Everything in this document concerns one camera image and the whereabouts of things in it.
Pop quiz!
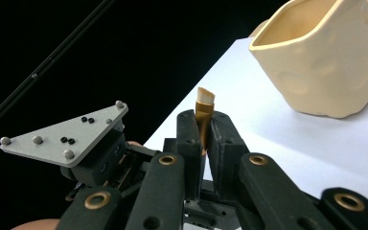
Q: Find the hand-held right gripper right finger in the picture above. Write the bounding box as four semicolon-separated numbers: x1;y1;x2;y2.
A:
206;110;251;202

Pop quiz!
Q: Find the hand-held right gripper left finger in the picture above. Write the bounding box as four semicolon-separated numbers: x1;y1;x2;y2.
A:
163;108;207;201

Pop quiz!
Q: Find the black handled makeup brush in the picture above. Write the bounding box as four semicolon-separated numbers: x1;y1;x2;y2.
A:
194;86;217;156

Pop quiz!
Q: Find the cream square cup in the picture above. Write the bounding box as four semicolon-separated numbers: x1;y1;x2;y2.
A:
248;0;368;120

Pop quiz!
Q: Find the white table sheet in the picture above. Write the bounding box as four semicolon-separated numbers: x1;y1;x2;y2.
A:
143;7;368;230

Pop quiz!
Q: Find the black metal stand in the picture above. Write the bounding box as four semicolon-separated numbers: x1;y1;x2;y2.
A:
0;0;115;135

